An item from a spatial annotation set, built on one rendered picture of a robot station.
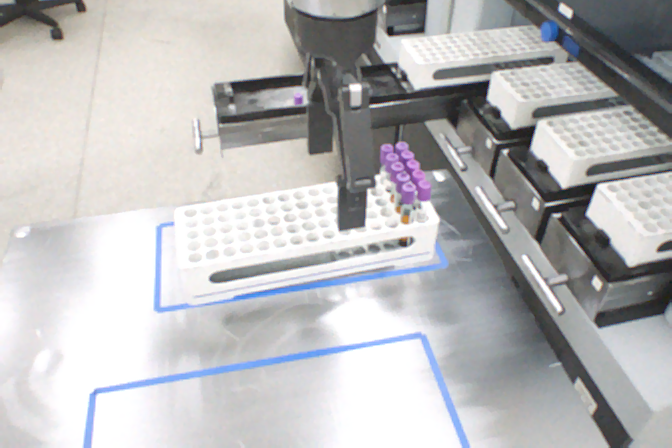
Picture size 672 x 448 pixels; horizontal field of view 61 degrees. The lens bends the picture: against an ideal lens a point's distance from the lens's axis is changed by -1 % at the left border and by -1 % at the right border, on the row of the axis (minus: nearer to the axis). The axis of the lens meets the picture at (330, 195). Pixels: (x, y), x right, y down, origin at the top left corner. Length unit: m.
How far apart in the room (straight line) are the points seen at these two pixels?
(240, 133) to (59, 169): 1.49
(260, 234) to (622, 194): 0.46
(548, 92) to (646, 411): 0.49
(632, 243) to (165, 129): 2.01
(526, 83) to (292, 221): 0.50
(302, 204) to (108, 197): 1.55
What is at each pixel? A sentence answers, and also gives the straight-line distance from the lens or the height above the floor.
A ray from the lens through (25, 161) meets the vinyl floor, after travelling 2.50.
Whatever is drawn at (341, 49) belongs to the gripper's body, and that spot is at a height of 1.11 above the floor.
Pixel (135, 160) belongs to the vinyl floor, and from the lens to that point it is 2.33.
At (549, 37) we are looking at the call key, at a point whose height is 0.98.
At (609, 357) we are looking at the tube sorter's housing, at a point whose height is 0.72.
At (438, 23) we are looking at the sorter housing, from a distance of 1.34.
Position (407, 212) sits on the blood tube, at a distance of 0.64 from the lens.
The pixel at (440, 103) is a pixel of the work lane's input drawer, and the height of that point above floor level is 0.79.
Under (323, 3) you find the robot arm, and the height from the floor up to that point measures 1.15.
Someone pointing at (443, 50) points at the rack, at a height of 0.87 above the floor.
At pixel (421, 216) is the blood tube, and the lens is 0.66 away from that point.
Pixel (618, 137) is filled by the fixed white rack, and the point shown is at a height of 0.86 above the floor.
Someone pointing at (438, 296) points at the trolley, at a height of 0.82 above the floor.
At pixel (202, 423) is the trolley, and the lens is 0.59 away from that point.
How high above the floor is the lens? 1.33
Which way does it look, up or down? 41 degrees down
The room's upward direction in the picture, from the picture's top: straight up
